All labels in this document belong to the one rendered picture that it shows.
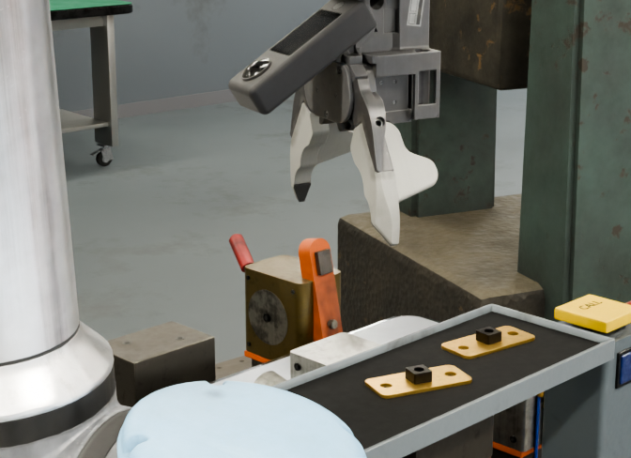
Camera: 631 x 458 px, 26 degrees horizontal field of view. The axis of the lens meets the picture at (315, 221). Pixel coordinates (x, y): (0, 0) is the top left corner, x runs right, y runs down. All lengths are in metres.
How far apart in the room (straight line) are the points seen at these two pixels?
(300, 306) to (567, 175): 1.56
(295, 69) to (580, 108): 2.17
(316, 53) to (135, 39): 7.21
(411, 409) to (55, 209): 0.50
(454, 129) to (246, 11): 4.90
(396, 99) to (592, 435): 0.43
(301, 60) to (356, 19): 0.05
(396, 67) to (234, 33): 7.59
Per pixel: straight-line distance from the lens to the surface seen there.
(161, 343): 1.59
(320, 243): 1.71
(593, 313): 1.32
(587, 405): 1.33
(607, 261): 3.29
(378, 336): 1.69
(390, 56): 1.03
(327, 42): 1.02
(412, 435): 1.03
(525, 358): 1.20
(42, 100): 0.63
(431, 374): 1.13
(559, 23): 3.17
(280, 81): 1.00
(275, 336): 1.75
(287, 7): 8.87
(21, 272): 0.64
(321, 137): 1.09
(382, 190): 1.01
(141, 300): 4.94
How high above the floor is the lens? 1.59
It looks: 16 degrees down
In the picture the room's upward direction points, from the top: straight up
